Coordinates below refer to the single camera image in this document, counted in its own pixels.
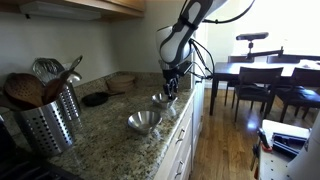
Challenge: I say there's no white under-cabinet light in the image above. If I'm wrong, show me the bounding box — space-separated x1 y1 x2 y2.
19 0 102 22

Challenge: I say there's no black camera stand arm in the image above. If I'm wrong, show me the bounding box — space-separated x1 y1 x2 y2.
244 40 320 63

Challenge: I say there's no steel bowl holding chickpeas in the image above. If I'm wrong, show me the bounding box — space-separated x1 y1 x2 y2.
151 92 178 110

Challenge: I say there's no black cast iron skillet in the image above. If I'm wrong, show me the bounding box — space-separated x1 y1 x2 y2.
81 90 126 108

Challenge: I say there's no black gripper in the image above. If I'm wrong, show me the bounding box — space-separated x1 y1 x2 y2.
162 63 188 101

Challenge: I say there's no dark wooden dining table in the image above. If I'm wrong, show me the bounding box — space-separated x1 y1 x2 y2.
209 59 320 117

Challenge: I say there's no small perforated steel utensil holder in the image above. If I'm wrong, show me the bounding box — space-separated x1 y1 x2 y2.
59 83 83 122

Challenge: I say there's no black stereo camera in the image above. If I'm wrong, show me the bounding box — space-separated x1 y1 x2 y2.
235 31 270 42

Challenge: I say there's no stack of round wooden trivets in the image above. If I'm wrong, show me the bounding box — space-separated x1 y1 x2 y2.
105 74 137 94

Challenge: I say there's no perforated mounting table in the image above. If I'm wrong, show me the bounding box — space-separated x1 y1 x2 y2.
258 119 312 180

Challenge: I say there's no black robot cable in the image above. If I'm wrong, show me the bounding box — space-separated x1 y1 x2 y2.
188 37 215 83
201 0 257 25

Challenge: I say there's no red and black clamp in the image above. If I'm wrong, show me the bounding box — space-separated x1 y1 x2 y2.
250 127 273 180

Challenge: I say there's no metal ladle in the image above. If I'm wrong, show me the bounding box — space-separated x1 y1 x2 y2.
65 54 84 85

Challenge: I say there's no wooden slotted spoon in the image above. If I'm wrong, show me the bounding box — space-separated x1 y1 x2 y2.
3 72 46 109

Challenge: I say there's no plain wooden spoon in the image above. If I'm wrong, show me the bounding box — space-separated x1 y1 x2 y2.
42 77 68 105

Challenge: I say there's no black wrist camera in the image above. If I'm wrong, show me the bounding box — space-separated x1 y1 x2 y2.
178 60 195 76

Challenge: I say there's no metal drawer handle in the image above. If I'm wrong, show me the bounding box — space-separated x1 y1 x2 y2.
175 128 186 145
174 160 185 180

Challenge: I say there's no dark dining chair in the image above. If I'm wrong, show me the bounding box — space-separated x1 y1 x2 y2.
233 66 285 123
223 55 255 107
266 54 301 65
274 67 320 124

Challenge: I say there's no metal skimmer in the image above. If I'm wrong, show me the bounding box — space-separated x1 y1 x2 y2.
32 57 66 84

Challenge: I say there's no wooden upper cabinet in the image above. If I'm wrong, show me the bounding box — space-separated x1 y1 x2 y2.
0 0 147 22

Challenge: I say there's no large perforated steel utensil holder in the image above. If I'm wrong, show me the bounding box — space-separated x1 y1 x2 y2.
14 96 76 158

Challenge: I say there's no empty steel bowl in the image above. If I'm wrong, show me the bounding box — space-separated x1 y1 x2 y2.
127 110 164 135

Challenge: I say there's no white pantry cabinet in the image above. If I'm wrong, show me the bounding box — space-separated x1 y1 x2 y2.
191 23 210 152

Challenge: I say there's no black box on mounting table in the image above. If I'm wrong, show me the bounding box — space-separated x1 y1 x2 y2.
271 131 308 158

